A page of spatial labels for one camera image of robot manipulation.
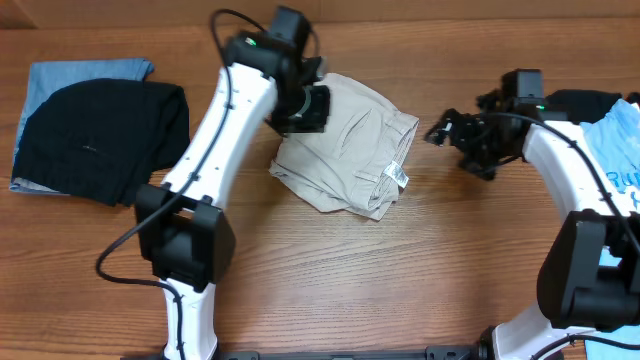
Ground light blue folded denim garment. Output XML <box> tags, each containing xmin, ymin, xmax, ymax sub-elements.
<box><xmin>12</xmin><ymin>58</ymin><xmax>155</xmax><ymax>165</ymax></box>

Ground light blue printed t-shirt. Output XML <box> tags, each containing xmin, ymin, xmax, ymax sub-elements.
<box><xmin>581</xmin><ymin>99</ymin><xmax>639</xmax><ymax>360</ymax></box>

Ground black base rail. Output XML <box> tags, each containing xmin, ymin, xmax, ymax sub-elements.
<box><xmin>122</xmin><ymin>343</ymin><xmax>484</xmax><ymax>360</ymax></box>

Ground beige khaki shorts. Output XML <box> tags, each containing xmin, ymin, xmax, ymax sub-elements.
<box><xmin>269</xmin><ymin>73</ymin><xmax>419</xmax><ymax>221</ymax></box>

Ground black garment under t-shirt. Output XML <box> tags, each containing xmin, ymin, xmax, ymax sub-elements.
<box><xmin>537</xmin><ymin>89</ymin><xmax>639</xmax><ymax>125</ymax></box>

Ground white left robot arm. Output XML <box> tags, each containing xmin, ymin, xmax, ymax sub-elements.
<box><xmin>135</xmin><ymin>6</ymin><xmax>330</xmax><ymax>359</ymax></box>

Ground black folded garment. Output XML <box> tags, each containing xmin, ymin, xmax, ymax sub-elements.
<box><xmin>12</xmin><ymin>79</ymin><xmax>190</xmax><ymax>206</ymax></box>

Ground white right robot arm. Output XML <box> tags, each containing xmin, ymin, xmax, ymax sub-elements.
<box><xmin>425</xmin><ymin>69</ymin><xmax>639</xmax><ymax>360</ymax></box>

